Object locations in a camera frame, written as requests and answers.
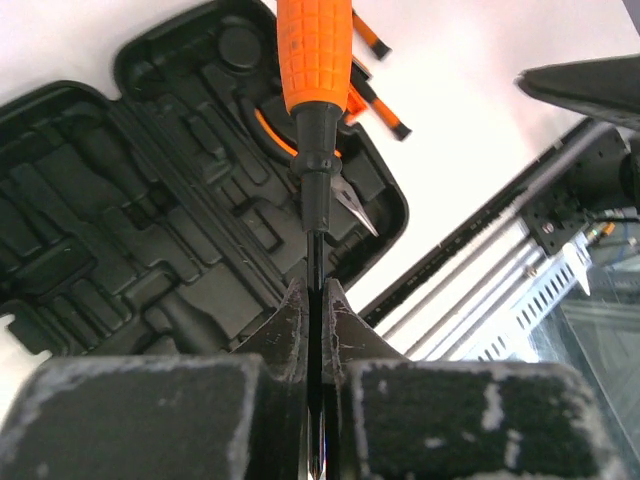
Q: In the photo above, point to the black plastic tool case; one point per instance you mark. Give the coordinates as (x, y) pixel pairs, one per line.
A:
(165, 221)

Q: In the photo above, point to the blue slotted cable duct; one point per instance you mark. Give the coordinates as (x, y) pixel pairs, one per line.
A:
(506, 326)

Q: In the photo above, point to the aluminium front frame rail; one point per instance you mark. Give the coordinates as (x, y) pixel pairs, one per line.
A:
(428, 309)

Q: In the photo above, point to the small orange black precision screwdriver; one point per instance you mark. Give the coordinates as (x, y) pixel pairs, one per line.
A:
(379, 49)

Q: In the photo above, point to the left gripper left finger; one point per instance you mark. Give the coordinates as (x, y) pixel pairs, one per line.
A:
(241, 415)

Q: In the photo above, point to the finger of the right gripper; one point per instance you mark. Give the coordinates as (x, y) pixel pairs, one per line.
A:
(606, 89)

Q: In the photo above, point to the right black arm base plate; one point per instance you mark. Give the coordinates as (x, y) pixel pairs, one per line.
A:
(596, 170)

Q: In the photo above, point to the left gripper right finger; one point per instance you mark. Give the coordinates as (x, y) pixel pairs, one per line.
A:
(388, 417)

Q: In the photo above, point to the orange grip bit screwdriver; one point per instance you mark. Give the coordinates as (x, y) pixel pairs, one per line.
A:
(314, 41)

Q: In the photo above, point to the orange handled needle-nose pliers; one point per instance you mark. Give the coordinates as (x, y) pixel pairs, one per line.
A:
(314, 161)

